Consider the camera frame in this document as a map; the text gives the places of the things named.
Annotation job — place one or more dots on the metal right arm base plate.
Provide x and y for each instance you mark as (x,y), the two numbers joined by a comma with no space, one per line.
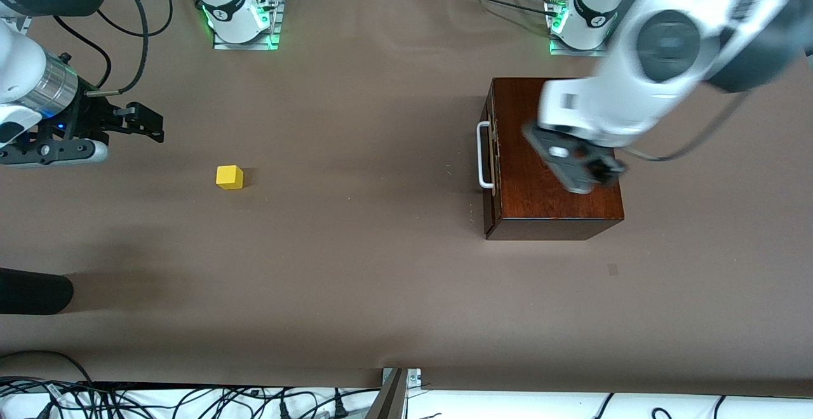
(244,44)

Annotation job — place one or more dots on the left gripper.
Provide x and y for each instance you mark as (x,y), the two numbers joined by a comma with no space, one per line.
(600,169)

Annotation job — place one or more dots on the black rounded object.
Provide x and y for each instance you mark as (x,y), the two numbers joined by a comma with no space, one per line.
(32,292)

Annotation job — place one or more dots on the grey metal post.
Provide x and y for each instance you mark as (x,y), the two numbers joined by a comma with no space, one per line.
(390,400)

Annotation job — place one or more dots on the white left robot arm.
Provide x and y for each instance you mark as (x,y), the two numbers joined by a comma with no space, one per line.
(673,44)

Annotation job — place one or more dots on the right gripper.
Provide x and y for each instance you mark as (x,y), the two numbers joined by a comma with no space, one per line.
(91,117)

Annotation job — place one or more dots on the wooden drawer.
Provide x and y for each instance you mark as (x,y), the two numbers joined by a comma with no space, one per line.
(492,206)

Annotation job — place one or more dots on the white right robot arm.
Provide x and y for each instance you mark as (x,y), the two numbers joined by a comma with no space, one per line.
(19,70)

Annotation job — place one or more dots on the black power plug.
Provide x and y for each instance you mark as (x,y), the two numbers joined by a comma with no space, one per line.
(284,410)
(340,407)

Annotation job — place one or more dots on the dark brown wooden cabinet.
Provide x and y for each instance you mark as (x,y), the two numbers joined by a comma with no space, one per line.
(540,203)

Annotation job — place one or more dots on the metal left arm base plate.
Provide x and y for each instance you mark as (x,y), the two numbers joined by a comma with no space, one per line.
(575,52)

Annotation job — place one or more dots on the yellow block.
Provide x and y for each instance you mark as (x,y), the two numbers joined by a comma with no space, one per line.
(230,178)

